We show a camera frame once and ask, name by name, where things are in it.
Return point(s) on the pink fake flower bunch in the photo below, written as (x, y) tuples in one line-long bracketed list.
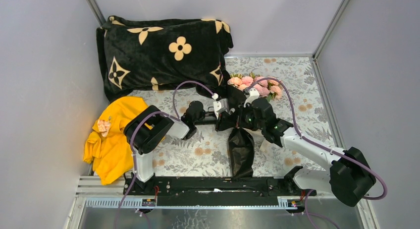
[(267, 88)]

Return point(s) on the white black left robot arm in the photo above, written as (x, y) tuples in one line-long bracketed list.
[(146, 130)]

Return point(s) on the black wrapping paper sheet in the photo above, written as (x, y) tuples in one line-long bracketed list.
[(240, 143)]

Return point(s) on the cream satin ribbon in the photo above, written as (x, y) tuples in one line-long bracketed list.
[(261, 144)]

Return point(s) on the yellow cloth bag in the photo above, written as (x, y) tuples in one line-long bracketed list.
[(111, 156)]

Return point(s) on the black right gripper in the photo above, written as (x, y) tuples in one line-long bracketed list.
[(249, 107)]

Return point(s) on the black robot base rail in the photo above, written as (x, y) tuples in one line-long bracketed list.
[(217, 191)]

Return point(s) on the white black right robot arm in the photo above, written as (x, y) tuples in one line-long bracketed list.
[(344, 173)]

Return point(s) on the floral patterned table cloth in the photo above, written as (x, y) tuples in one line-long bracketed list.
[(206, 153)]

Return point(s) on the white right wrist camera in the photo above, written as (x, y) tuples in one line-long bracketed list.
[(253, 94)]

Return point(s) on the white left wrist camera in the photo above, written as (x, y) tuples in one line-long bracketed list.
[(220, 105)]

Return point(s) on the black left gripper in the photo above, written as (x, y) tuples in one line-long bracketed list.
[(223, 122)]

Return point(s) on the black blanket with beige flowers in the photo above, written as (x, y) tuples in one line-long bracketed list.
[(163, 55)]

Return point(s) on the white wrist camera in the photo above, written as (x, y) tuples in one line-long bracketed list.
[(253, 94), (220, 105)]

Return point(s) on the small pink fabric flower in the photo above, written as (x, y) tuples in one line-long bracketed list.
[(104, 126)]

